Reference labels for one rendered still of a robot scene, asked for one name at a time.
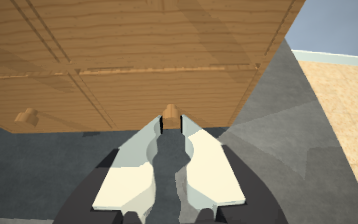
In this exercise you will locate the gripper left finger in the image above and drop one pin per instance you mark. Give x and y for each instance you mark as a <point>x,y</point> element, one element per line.
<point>123,181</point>

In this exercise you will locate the brown wooden chest of drawers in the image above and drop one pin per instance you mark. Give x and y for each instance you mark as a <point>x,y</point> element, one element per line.
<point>75,68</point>

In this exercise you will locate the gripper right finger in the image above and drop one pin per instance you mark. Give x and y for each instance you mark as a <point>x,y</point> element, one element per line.
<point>218,179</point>

